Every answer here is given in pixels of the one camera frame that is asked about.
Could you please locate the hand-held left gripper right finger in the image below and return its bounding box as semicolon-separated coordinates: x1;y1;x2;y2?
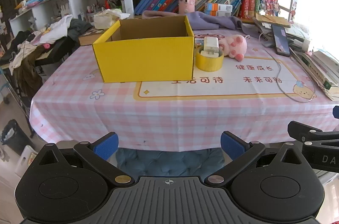
204;131;305;186

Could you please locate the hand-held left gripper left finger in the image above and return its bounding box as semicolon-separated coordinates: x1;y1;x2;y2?
37;132;135;187

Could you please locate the yellow tape roll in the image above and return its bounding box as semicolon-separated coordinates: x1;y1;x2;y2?
195;46;224;72

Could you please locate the yellow cardboard box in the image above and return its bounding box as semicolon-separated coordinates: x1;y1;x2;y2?
92;15;195;83

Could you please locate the pink pig plush toy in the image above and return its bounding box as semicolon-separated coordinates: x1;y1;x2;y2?
218;34;248;60

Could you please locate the white charger block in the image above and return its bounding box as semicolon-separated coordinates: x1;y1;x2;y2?
200;36;221;57

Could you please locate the pile of books and papers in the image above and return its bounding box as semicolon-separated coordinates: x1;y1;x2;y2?
290;48;339;101

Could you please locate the pink checked tablecloth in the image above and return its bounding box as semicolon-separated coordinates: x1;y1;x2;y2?
30;16;339;153

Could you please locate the blue seat cushion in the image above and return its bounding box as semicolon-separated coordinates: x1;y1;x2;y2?
116;148;226;177

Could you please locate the white bag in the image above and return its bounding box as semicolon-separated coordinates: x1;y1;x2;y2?
14;145;38;177

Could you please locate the black trash bin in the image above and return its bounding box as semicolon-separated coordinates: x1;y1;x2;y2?
1;119;35;155

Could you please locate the black smartphone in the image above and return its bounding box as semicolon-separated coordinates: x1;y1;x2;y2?
271;24;291;57

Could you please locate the small brown cardboard box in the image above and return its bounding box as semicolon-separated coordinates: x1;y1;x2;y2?
79;27;108;46

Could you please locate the brown hanging garment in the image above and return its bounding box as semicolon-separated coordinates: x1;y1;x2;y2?
13;53;44;100

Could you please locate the brown kraft envelope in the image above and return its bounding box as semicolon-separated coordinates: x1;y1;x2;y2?
255;13;291;28

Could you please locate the cream tissue box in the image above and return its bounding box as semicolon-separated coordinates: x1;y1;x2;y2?
93;9;131;29

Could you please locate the colourful paper ornament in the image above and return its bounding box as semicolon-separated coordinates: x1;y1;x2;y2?
259;0;281;15

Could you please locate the pile of clothes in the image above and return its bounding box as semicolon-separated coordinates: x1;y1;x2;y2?
0;14;93;76

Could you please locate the purple cloth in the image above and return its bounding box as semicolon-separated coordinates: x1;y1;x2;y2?
142;10;258;39

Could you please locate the orange blue white carton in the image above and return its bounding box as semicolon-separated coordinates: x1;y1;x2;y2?
205;3;233;12
205;11;232;18

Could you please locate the red boxed book set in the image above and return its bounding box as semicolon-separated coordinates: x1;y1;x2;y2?
240;0;279;19

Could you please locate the white low shelf unit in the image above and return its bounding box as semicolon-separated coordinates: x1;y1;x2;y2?
9;0;125;36

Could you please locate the pink rectangular box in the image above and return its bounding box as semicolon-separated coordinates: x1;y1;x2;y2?
178;0;196;14

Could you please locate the white cable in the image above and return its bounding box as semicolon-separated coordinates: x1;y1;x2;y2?
258;30;317;103

